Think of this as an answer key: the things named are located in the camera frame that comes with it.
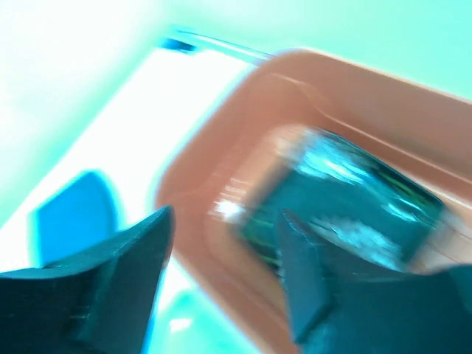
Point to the teal square plate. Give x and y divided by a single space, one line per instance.
78 216

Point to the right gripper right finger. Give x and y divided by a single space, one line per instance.
339 302

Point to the orange plastic bin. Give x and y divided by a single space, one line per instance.
423 132

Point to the black floral rectangular plate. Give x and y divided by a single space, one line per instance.
344 194

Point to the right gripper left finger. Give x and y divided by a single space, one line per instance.
95 301

